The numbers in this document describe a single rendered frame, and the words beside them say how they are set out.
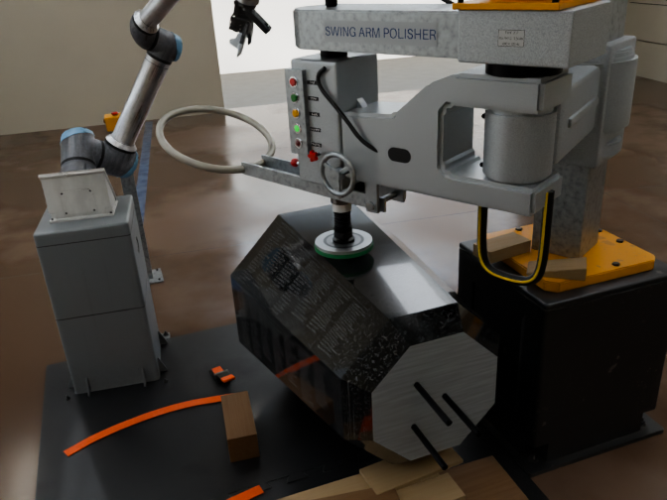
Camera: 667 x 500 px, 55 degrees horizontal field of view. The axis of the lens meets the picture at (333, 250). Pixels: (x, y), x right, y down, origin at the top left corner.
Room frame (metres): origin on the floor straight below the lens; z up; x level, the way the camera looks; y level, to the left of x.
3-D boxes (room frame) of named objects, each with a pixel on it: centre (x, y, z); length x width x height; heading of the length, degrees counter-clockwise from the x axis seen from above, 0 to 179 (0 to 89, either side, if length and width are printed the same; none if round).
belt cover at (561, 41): (1.96, -0.30, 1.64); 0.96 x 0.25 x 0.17; 49
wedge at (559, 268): (2.07, -0.80, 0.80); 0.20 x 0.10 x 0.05; 69
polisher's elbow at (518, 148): (1.75, -0.53, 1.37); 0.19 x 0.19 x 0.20
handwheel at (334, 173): (2.02, -0.05, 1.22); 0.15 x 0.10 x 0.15; 49
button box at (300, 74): (2.15, 0.09, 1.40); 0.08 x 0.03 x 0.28; 49
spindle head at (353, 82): (2.14, -0.10, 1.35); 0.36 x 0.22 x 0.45; 49
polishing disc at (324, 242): (2.19, -0.04, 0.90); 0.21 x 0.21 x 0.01
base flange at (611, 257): (2.29, -0.90, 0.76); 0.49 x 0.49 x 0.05; 18
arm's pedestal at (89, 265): (2.80, 1.13, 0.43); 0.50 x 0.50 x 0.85; 12
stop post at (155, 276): (3.81, 1.23, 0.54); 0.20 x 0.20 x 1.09; 18
